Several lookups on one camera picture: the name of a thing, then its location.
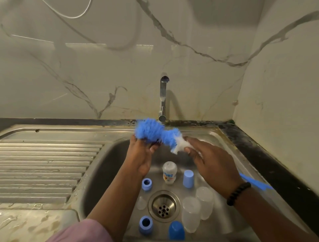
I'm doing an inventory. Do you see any person's right hand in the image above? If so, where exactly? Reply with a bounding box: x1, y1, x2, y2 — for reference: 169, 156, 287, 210
184, 137, 245, 199

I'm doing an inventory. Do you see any person's left hand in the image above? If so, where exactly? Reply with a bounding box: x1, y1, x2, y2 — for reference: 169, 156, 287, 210
123, 135, 160, 179

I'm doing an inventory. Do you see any blue and white bottle brush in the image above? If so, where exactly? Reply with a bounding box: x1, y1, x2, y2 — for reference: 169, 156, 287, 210
134, 118, 274, 192

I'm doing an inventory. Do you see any blue cylindrical bottle cap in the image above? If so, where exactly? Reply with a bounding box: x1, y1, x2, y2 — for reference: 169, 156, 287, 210
182, 169, 195, 189

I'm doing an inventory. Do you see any cartoon print baby bottle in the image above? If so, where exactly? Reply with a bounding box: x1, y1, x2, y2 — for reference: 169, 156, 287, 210
162, 161, 178, 185

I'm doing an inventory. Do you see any translucent bottle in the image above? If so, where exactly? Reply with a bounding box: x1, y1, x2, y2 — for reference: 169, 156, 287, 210
195, 186, 215, 221
181, 195, 202, 234

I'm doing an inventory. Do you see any clear silicone nipple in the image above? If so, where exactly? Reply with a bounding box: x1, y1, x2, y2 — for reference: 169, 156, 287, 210
136, 195, 148, 211

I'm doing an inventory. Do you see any translucent bottle front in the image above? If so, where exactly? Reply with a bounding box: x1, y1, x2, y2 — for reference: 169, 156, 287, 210
181, 195, 202, 234

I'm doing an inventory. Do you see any dark blue dome cap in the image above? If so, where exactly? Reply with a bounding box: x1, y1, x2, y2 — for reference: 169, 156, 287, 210
168, 220, 186, 241

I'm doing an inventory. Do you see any person's left forearm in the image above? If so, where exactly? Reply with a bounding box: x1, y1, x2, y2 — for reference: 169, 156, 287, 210
87, 170, 145, 242

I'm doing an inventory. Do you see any person's right forearm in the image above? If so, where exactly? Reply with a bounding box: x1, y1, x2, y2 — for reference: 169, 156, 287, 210
232, 188, 319, 242

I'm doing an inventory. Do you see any metal sink drain strainer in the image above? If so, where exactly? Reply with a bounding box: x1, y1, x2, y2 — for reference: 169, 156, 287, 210
148, 189, 181, 223

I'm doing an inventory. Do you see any chrome sink faucet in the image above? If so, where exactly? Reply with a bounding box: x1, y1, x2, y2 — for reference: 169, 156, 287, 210
158, 75, 170, 124

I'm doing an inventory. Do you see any pink shirt sleeve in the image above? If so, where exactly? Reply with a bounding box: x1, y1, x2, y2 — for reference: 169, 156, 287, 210
45, 218, 114, 242

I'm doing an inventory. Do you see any stainless steel sink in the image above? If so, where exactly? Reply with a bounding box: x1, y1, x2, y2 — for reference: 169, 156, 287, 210
0, 124, 305, 242

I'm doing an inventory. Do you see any black bead bracelet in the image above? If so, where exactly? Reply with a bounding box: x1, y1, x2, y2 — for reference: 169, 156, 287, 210
226, 181, 253, 207

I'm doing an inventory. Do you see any white cable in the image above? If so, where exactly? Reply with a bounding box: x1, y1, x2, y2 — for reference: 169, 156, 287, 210
41, 0, 94, 20

